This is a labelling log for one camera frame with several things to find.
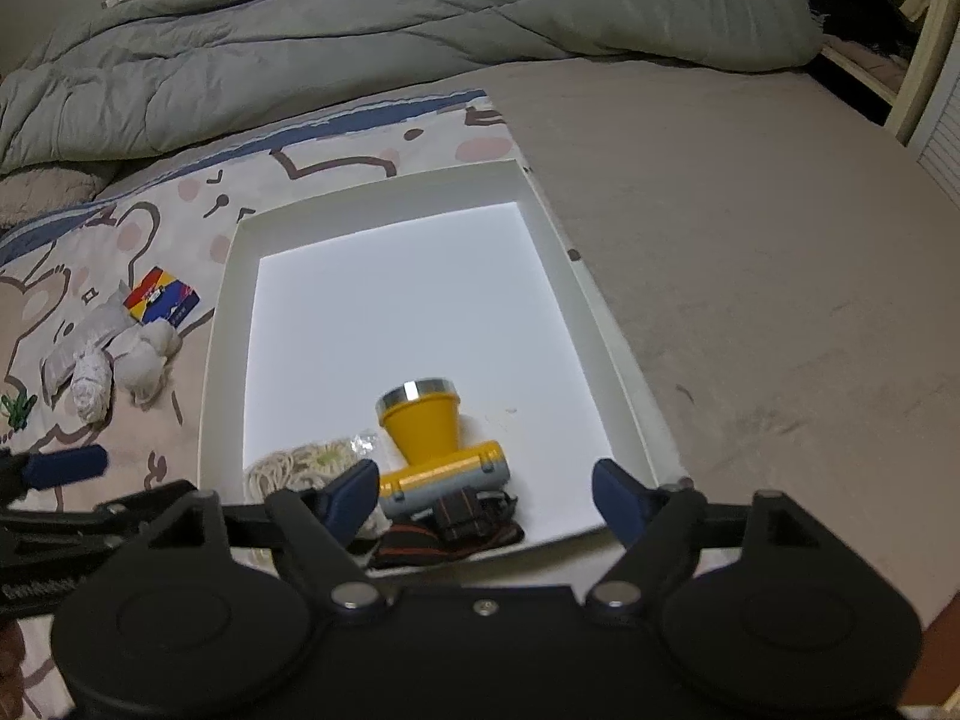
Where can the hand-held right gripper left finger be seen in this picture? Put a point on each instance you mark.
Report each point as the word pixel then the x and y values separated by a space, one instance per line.
pixel 351 493

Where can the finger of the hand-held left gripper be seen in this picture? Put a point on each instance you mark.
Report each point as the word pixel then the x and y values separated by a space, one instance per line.
pixel 64 463
pixel 67 521

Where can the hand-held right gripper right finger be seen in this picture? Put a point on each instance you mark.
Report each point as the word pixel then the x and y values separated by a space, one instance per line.
pixel 616 499

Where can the white cloth roll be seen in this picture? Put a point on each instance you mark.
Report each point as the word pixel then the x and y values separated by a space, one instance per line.
pixel 91 382

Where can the small white packet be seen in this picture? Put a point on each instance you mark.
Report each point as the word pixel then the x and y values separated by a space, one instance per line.
pixel 57 373

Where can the white cloth ball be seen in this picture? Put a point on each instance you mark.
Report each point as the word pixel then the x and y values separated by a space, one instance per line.
pixel 148 364

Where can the colourful small card box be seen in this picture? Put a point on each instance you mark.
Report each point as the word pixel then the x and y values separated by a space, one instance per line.
pixel 161 296

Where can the white shallow cardboard box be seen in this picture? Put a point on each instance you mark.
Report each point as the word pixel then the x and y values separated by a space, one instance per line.
pixel 412 300

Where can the small green plastic item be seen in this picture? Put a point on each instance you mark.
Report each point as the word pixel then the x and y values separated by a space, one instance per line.
pixel 15 409

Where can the beige fluffy pillow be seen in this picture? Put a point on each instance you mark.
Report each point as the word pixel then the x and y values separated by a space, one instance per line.
pixel 37 191

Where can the cartoon bear printed blanket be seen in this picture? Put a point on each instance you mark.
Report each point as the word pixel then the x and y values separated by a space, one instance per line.
pixel 337 150

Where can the grey duvet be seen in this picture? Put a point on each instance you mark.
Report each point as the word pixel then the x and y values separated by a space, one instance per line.
pixel 375 37

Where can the white louvred door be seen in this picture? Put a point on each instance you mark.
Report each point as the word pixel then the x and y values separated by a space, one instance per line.
pixel 943 157

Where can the pile of clothes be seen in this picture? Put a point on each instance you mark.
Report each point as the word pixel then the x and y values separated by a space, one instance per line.
pixel 855 11

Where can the cream wooden shelf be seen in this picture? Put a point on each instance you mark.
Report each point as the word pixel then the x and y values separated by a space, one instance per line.
pixel 926 52

